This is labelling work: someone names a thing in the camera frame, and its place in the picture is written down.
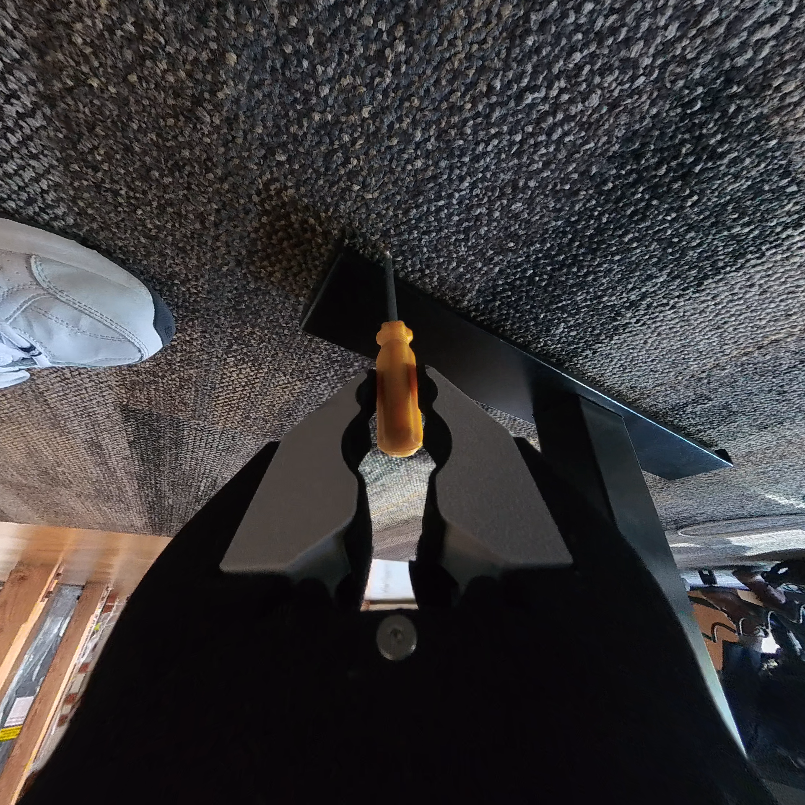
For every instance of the black metal desk leg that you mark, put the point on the black metal desk leg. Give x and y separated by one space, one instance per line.
478 358

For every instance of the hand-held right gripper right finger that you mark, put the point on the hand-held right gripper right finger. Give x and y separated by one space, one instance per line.
497 503

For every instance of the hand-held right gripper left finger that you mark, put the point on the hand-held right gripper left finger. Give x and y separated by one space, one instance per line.
295 503

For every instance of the white sneaker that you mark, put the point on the white sneaker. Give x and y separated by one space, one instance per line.
75 302

